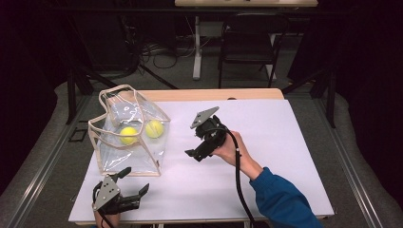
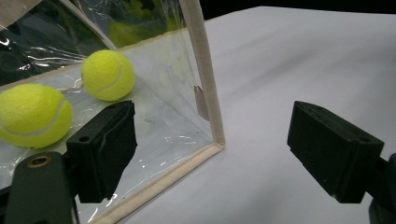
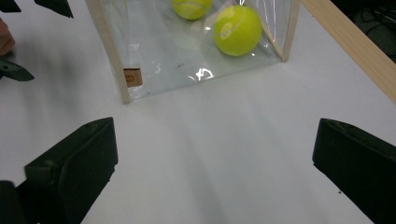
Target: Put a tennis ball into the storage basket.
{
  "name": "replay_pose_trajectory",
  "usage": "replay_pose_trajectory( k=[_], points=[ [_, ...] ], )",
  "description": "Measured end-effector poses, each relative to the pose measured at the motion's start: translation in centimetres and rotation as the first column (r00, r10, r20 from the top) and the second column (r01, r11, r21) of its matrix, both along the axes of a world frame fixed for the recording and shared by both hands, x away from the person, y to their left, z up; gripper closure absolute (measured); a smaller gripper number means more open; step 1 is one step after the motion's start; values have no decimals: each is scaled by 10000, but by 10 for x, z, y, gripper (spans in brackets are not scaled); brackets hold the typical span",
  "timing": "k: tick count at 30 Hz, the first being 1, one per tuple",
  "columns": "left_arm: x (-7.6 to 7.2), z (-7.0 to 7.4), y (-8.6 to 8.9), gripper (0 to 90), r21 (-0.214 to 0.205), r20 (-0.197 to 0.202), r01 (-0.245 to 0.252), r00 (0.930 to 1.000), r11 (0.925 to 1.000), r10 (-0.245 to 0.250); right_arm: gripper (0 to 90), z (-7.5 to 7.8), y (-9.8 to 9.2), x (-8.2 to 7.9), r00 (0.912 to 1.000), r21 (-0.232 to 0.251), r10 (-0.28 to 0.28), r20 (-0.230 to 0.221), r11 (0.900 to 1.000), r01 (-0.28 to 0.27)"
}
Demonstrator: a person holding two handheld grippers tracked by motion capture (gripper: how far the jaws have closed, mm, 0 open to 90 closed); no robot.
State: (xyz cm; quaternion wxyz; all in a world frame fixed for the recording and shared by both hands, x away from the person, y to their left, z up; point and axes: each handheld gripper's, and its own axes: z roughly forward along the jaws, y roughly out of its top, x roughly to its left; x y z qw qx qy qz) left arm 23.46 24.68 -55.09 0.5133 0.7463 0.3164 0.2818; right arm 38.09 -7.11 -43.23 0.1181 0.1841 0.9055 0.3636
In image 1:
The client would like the white table cover sheet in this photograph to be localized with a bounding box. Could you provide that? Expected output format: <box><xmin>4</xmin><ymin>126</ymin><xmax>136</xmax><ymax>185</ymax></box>
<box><xmin>67</xmin><ymin>99</ymin><xmax>336</xmax><ymax>223</ymax></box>

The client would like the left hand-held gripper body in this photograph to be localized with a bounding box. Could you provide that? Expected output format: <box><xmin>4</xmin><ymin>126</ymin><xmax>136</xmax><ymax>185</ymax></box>
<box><xmin>91</xmin><ymin>174</ymin><xmax>142</xmax><ymax>217</ymax></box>

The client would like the metal floor rail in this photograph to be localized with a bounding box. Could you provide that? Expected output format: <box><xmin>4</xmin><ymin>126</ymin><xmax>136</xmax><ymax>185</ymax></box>
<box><xmin>312</xmin><ymin>98</ymin><xmax>385</xmax><ymax>228</ymax></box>
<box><xmin>9</xmin><ymin>94</ymin><xmax>93</xmax><ymax>228</ymax></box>

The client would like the transparent bag with beige trim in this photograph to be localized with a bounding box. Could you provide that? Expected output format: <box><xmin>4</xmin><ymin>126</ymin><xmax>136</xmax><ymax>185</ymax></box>
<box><xmin>87</xmin><ymin>84</ymin><xmax>172</xmax><ymax>177</ymax></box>

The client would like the right hand-held gripper black cable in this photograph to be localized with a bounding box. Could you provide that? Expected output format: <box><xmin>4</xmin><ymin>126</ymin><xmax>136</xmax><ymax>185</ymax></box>
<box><xmin>198</xmin><ymin>126</ymin><xmax>258</xmax><ymax>228</ymax></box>

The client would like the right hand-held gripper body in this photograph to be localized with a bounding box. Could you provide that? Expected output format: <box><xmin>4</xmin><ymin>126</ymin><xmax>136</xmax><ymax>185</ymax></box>
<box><xmin>189</xmin><ymin>105</ymin><xmax>230</xmax><ymax>158</ymax></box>

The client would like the white-legged desk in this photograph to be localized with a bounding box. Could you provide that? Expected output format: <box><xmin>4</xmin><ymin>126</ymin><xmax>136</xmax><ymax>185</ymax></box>
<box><xmin>174</xmin><ymin>0</ymin><xmax>319</xmax><ymax>82</ymax></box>

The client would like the yellow tennis ball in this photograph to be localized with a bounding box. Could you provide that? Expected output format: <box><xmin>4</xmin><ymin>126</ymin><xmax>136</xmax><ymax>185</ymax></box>
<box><xmin>144</xmin><ymin>119</ymin><xmax>165</xmax><ymax>140</ymax></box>
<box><xmin>119</xmin><ymin>126</ymin><xmax>140</xmax><ymax>146</ymax></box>

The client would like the person's left hand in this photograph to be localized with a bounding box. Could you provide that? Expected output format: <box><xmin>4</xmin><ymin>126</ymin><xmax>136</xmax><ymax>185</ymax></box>
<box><xmin>92</xmin><ymin>204</ymin><xmax>122</xmax><ymax>228</ymax></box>

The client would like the black folding chair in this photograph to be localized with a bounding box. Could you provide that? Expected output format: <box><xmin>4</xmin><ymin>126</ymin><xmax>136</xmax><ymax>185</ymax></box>
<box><xmin>218</xmin><ymin>12</ymin><xmax>291</xmax><ymax>89</ymax></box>

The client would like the bundle of floor cables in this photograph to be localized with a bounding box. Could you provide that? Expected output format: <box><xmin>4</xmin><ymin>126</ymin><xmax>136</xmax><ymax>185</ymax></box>
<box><xmin>139</xmin><ymin>39</ymin><xmax>198</xmax><ymax>70</ymax></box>

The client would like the black metal stand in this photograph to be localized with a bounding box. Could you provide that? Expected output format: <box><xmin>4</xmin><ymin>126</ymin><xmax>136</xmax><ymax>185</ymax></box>
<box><xmin>280</xmin><ymin>63</ymin><xmax>337</xmax><ymax>129</ymax></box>
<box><xmin>65</xmin><ymin>63</ymin><xmax>118</xmax><ymax>125</ymax></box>

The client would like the person's right hand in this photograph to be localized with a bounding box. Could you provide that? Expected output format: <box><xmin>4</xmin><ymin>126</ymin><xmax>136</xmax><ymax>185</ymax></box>
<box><xmin>210</xmin><ymin>130</ymin><xmax>264</xmax><ymax>181</ymax></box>

